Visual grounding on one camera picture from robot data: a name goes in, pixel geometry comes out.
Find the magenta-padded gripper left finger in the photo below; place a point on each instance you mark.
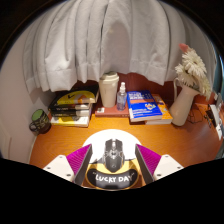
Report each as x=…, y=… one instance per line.
x=61, y=166

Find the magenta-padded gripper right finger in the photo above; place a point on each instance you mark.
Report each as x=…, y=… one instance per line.
x=166, y=166

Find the grey black computer mouse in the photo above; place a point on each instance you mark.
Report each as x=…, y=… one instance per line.
x=113, y=156

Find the yellow white thick book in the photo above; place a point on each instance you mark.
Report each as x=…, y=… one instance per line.
x=70, y=121

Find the dark mug green inside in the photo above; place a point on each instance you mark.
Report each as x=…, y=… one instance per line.
x=40, y=121

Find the black book yellow lettering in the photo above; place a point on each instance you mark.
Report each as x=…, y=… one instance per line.
x=71, y=113
x=71, y=107

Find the orange cover book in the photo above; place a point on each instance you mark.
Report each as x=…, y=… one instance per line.
x=165, y=111

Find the white ceramic jug vase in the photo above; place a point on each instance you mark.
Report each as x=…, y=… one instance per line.
x=183, y=106

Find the blue cover book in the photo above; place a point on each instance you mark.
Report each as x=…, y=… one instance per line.
x=143, y=105

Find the yellow black cover book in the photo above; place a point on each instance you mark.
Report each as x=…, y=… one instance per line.
x=78, y=97

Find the flat red book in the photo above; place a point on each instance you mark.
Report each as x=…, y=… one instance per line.
x=108, y=112

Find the clear spray bottle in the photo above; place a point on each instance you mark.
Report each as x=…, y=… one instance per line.
x=121, y=100

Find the cream travel tumbler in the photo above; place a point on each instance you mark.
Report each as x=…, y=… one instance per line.
x=109, y=90

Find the white flower bouquet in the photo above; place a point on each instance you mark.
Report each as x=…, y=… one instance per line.
x=193, y=66

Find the white curtain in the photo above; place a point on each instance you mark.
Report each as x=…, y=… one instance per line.
x=110, y=36

